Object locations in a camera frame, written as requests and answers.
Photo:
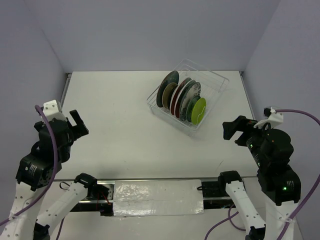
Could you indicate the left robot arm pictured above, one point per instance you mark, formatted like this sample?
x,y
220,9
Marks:
x,y
36,173

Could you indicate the blue floral white plate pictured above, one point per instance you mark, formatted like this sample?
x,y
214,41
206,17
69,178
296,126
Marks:
x,y
193,91

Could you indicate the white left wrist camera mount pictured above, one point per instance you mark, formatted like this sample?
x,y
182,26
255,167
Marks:
x,y
52,108

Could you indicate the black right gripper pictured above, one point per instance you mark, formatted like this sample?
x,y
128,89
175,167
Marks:
x,y
241,122

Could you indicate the black metal base rail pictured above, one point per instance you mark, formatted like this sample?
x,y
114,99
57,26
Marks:
x,y
102,199

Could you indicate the blue patterned dark-rimmed plate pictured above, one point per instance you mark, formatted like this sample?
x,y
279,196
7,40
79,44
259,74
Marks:
x,y
190,107

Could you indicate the silver foil covered panel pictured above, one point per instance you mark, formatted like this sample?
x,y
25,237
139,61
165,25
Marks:
x,y
157,198

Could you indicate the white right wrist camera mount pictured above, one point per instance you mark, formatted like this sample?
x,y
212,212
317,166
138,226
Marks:
x,y
272,118

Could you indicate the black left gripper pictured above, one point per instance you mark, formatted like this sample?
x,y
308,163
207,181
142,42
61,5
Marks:
x,y
80,128

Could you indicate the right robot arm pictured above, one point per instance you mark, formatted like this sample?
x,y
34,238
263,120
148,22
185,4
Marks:
x,y
271,150

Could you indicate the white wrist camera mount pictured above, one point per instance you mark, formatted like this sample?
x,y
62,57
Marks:
x,y
52,108
272,118

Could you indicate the teal glazed brown-rimmed plate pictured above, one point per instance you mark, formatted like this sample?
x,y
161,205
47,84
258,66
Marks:
x,y
172,77

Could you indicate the red plate with teal flower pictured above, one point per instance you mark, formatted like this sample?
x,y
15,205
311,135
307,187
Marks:
x,y
177,93

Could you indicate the beige brown-rimmed plate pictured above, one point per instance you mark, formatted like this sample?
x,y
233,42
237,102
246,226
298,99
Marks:
x,y
167,94

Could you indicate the lime green plate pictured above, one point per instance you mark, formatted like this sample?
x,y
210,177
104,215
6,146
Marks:
x,y
198,111

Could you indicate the white plate with red back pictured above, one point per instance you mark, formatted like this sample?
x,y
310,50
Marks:
x,y
181,98

